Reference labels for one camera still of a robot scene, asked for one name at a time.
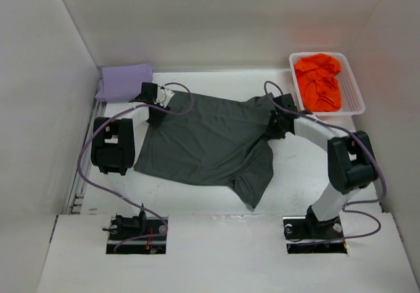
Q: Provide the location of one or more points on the grey t-shirt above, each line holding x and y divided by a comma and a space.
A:
212, 142

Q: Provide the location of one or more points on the orange t-shirt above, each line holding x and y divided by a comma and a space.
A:
317, 81

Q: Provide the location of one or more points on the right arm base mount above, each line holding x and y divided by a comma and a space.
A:
303, 236

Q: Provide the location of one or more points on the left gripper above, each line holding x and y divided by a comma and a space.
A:
157, 120

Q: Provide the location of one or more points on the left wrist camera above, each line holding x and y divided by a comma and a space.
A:
164, 96

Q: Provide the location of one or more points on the purple t-shirt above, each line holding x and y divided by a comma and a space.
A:
122, 83

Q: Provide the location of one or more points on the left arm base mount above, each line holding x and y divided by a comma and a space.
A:
140, 234

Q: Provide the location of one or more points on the white plastic laundry basket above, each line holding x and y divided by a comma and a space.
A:
352, 102

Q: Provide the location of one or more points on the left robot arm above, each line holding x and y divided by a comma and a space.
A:
112, 143

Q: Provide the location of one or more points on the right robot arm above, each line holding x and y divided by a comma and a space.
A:
351, 163

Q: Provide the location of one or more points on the aluminium rail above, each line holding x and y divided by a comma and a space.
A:
78, 186

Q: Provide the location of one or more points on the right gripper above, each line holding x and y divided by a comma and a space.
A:
271, 132

